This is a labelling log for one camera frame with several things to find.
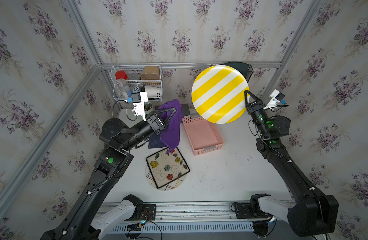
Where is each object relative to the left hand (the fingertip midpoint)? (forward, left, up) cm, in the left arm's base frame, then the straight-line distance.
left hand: (179, 114), depth 49 cm
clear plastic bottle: (+41, +36, -20) cm, 58 cm away
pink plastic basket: (+25, -17, -50) cm, 58 cm away
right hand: (+15, -27, -3) cm, 31 cm away
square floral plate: (+1, +9, -48) cm, 49 cm away
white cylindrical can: (+41, +17, -23) cm, 50 cm away
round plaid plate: (-8, +4, -50) cm, 51 cm away
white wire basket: (+48, +33, -19) cm, 62 cm away
